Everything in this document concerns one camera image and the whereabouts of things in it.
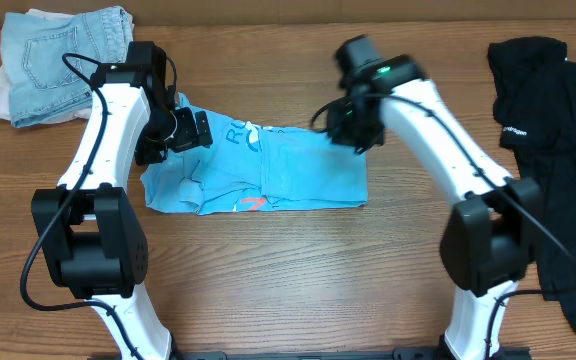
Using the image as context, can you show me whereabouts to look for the light blue printed t-shirt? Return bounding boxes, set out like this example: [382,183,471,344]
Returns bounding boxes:
[141,111,368,215]

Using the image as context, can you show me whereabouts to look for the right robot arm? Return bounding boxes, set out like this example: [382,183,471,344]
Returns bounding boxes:
[322,35,543,359]

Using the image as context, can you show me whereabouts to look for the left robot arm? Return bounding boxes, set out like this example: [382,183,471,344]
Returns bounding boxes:
[20,41,213,359]

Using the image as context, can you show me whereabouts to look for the folded light blue jeans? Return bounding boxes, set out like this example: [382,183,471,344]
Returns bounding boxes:
[0,6,133,128]

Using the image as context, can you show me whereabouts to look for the folded white garment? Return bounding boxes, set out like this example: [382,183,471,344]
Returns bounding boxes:
[0,8,91,124]

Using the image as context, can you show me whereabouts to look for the black garment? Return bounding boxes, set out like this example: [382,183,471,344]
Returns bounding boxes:
[487,37,576,333]

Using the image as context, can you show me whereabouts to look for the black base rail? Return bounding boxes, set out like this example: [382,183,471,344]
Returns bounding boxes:
[167,345,534,360]

